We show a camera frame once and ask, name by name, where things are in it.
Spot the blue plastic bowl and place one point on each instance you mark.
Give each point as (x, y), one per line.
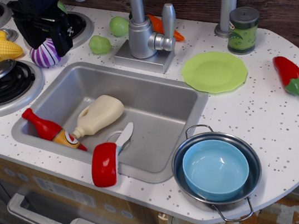
(215, 170)

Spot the light green plastic plate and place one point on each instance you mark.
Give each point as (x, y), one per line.
(214, 72)

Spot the grey metal sink basin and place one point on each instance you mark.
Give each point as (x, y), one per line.
(160, 109)

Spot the green toy food can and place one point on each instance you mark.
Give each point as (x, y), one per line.
(243, 26)

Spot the white blue toy knife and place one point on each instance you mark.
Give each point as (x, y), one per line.
(124, 137)

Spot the purple toy onion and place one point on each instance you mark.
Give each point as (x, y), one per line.
(45, 55)

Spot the silver toy faucet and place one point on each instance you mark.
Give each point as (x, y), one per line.
(146, 49)

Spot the green toy cabbage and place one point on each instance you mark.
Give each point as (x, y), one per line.
(62, 7)

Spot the steel pot with handles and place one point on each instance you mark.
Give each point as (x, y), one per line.
(238, 208)

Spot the silver stove knob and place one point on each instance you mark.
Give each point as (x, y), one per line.
(11, 35)

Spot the cream toy mayonnaise bottle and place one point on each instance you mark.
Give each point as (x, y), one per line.
(98, 115)

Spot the yellow toy corn cob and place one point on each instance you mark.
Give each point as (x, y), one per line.
(9, 49)

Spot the light green toy vegetable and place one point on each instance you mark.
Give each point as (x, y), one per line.
(99, 45)

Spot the light green toy lime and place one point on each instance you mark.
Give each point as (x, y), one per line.
(119, 26)

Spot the back right stove burner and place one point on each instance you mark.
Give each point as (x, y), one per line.
(80, 26)

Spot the red toy chili pepper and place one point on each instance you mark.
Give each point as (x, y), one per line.
(288, 73)

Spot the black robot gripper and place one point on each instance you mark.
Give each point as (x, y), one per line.
(45, 9)

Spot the front left stove burner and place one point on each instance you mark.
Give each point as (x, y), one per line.
(20, 86)

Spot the orange toy carrot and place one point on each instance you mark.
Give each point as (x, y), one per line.
(158, 27)

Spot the red toy ketchup bottle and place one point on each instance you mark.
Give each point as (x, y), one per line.
(52, 131)

